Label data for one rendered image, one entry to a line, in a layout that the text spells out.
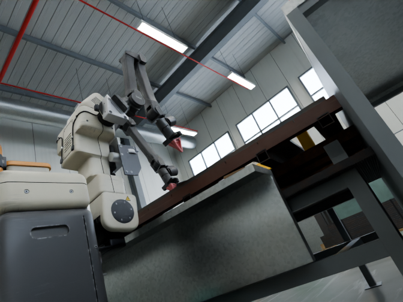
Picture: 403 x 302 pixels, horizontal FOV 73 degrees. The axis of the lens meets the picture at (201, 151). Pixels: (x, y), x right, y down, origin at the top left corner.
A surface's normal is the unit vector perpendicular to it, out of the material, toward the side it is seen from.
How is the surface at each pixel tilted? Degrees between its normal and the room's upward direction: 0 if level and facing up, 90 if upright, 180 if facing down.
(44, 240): 90
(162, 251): 90
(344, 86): 90
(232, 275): 90
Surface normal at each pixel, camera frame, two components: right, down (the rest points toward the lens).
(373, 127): -0.56, -0.18
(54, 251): 0.68, -0.52
